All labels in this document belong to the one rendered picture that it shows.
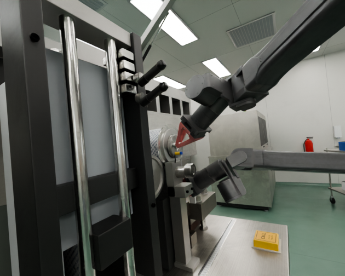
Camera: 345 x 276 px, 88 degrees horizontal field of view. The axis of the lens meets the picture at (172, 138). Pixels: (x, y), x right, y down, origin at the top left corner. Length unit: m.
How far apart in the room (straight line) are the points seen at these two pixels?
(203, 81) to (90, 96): 0.24
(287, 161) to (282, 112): 4.43
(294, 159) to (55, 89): 0.58
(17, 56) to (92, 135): 0.11
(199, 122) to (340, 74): 4.83
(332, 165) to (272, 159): 0.14
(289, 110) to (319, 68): 1.01
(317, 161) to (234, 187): 0.23
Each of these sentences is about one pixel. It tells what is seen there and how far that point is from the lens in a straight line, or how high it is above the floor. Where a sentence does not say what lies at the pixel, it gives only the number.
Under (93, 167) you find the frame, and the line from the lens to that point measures 0.26.
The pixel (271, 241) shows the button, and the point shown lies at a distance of 0.72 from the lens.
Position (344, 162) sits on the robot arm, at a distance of 0.66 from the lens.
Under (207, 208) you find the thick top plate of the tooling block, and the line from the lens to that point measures 0.75.
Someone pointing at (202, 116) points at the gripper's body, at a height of 1.32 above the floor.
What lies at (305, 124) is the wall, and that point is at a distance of 5.01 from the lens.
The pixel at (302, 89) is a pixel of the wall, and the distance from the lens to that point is 5.09.
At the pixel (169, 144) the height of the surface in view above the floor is 1.26.
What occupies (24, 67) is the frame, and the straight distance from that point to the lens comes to 0.21.
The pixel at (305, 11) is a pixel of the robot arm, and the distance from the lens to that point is 0.35.
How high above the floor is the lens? 1.27
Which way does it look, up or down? 1 degrees up
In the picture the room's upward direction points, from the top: 5 degrees counter-clockwise
